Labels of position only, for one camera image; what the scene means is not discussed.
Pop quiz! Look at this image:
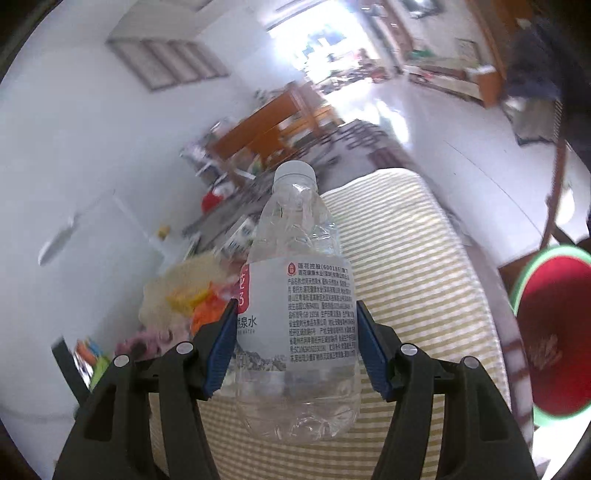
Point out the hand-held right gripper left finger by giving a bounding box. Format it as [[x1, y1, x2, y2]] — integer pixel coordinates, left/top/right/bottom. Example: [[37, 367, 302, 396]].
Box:
[[52, 300, 238, 480]]

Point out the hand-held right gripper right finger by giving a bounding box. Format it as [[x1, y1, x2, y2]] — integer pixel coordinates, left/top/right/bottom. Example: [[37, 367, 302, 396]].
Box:
[[355, 300, 539, 480]]

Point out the clear plastic water bottle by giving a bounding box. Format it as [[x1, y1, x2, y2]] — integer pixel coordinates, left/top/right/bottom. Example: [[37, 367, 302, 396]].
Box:
[[233, 160, 363, 446]]

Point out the red basin with green rim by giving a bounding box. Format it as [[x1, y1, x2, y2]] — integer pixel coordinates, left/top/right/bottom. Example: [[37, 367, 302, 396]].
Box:
[[509, 246, 591, 428]]

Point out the orange wrapper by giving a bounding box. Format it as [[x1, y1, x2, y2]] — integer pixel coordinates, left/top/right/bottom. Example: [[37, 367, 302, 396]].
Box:
[[190, 288, 232, 333]]

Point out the pink packet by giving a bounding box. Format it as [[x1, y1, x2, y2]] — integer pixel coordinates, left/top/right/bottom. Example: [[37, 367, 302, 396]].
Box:
[[115, 323, 185, 357]]

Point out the pale yellow plastic bag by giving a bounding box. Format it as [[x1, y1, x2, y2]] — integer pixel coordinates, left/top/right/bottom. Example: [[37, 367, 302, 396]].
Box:
[[139, 256, 232, 333]]

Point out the yellow striped table mat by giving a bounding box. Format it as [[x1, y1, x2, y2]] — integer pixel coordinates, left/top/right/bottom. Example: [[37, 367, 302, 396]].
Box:
[[148, 168, 513, 480]]

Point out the white drink carton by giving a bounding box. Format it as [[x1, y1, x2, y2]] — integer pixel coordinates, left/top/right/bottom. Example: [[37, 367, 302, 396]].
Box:
[[222, 217, 257, 259]]

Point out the red round object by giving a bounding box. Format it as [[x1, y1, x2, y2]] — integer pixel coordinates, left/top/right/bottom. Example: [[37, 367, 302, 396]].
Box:
[[201, 187, 232, 214]]

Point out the orange wooden dining chair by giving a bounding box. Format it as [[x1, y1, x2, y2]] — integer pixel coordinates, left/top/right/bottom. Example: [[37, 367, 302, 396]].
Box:
[[210, 83, 342, 181]]

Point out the dark wooden chair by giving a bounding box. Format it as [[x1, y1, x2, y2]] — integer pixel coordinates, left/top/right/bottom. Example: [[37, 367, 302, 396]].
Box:
[[496, 92, 591, 287]]

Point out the wooden tv cabinet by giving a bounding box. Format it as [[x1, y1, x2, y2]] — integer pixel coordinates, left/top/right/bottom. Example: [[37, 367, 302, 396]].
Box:
[[404, 60, 504, 108]]

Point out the blue jacket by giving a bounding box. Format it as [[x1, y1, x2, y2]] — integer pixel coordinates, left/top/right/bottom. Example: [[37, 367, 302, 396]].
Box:
[[505, 21, 578, 100]]

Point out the brown framed wall panel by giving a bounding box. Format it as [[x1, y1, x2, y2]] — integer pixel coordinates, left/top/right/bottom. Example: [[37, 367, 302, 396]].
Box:
[[106, 37, 230, 92]]

